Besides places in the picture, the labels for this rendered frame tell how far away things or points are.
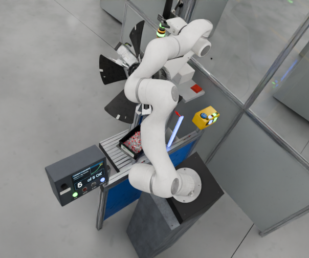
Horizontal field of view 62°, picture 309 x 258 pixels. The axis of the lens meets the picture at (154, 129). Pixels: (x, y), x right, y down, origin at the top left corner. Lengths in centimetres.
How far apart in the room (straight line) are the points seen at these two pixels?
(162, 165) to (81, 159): 41
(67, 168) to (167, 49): 68
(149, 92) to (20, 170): 196
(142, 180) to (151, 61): 49
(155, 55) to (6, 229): 197
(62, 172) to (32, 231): 130
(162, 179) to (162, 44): 52
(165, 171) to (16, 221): 171
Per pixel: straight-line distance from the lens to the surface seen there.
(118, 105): 182
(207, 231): 266
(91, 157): 128
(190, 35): 122
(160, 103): 95
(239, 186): 266
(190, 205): 148
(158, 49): 101
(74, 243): 242
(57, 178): 123
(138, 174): 114
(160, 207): 156
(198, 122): 186
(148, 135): 102
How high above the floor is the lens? 234
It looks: 50 degrees down
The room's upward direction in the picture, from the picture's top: 19 degrees clockwise
